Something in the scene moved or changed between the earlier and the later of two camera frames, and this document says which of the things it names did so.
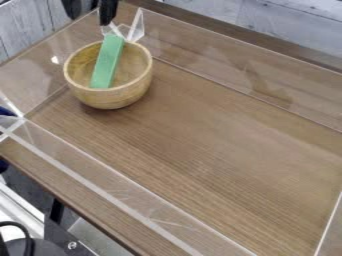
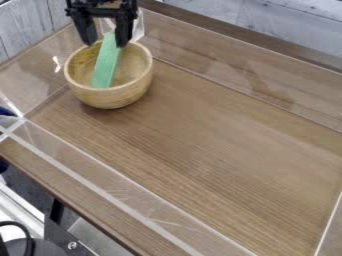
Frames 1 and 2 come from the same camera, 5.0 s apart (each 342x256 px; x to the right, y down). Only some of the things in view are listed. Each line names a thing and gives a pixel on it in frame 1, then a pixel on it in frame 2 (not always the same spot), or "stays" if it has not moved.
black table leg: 56,211 stays
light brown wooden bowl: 129,79 stays
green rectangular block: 112,45 stays
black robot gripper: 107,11 -> 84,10
